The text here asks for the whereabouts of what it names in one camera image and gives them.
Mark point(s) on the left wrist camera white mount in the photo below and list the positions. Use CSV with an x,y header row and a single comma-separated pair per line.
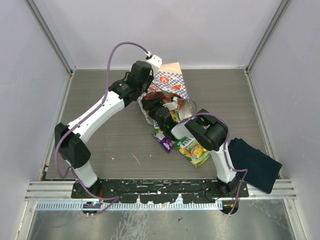
x,y
155,62

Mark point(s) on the checkered paper bakery bag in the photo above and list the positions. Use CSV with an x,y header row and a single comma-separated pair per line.
x,y
169,78

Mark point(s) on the yellow green Fox's candy bag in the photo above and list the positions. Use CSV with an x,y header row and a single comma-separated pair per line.
x,y
190,148

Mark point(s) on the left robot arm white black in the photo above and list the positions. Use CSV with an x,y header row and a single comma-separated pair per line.
x,y
71,139

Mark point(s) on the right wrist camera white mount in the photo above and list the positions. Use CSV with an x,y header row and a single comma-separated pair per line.
x,y
174,105

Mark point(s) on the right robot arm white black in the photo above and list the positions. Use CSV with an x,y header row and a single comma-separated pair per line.
x,y
208,130

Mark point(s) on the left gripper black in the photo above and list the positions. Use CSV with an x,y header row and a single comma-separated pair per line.
x,y
150,77

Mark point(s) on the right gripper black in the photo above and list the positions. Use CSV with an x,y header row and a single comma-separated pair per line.
x,y
148,104

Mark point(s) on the small purple snack packet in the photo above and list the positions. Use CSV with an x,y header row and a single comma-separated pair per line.
x,y
164,141

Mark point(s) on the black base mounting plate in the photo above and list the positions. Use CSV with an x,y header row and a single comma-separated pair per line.
x,y
160,191

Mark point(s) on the dark blue cloth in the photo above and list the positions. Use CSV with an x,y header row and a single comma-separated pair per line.
x,y
262,170

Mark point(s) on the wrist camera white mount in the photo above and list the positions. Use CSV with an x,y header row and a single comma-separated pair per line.
x,y
174,105
155,62

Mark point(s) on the orange candy bag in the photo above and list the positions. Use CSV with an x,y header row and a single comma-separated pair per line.
x,y
165,96

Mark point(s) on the slotted cable duct rail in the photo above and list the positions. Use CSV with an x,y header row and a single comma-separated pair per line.
x,y
84,205

